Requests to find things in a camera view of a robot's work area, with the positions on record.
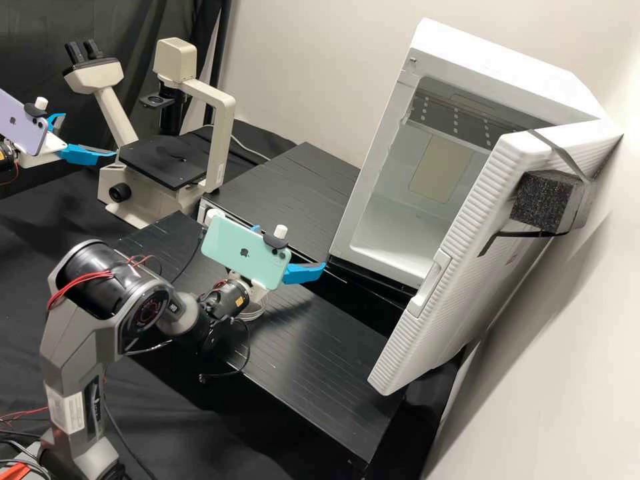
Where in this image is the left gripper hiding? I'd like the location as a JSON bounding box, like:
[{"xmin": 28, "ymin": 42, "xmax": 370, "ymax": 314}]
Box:
[{"xmin": 19, "ymin": 113, "xmax": 119, "ymax": 169}]

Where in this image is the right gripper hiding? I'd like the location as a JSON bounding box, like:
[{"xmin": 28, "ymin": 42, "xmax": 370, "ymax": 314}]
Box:
[{"xmin": 248, "ymin": 223, "xmax": 327, "ymax": 307}]

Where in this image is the petri dish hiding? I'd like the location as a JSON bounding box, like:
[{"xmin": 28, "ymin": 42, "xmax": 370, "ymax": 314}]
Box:
[{"xmin": 231, "ymin": 297, "xmax": 267, "ymax": 322}]

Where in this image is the black platform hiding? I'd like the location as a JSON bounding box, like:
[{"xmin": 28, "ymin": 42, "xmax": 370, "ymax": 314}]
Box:
[
  {"xmin": 113, "ymin": 209, "xmax": 409, "ymax": 469},
  {"xmin": 199, "ymin": 141, "xmax": 416, "ymax": 307}
]

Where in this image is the cream microscope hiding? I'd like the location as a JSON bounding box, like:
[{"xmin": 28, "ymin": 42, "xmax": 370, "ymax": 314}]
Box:
[{"xmin": 63, "ymin": 39, "xmax": 237, "ymax": 230}]

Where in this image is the incubator door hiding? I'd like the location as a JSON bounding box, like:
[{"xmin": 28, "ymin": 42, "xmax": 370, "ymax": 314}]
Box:
[{"xmin": 367, "ymin": 119, "xmax": 626, "ymax": 399}]

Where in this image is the white incubator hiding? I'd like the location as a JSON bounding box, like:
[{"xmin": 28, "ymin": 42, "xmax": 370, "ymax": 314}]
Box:
[{"xmin": 329, "ymin": 17, "xmax": 601, "ymax": 301}]

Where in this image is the right wrist camera phone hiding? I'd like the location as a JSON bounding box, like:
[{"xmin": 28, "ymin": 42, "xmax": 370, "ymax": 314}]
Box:
[{"xmin": 201, "ymin": 213, "xmax": 292, "ymax": 292}]

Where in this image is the wrist camera phone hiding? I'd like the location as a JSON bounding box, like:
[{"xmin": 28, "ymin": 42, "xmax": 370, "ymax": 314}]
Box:
[
  {"xmin": 201, "ymin": 213, "xmax": 292, "ymax": 292},
  {"xmin": 0, "ymin": 89, "xmax": 51, "ymax": 157}
]

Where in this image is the left wrist camera phone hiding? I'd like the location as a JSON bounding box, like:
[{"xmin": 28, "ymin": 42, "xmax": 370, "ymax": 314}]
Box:
[{"xmin": 0, "ymin": 89, "xmax": 51, "ymax": 157}]

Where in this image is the black cable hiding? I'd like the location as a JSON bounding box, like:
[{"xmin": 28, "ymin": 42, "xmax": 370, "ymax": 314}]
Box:
[{"xmin": 197, "ymin": 317, "xmax": 252, "ymax": 383}]

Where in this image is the white cable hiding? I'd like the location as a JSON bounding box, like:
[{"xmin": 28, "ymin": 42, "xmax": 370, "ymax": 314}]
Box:
[{"xmin": 227, "ymin": 133, "xmax": 273, "ymax": 163}]

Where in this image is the red wire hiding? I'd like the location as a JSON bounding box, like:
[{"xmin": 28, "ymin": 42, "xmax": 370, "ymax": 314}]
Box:
[{"xmin": 0, "ymin": 405, "xmax": 51, "ymax": 426}]

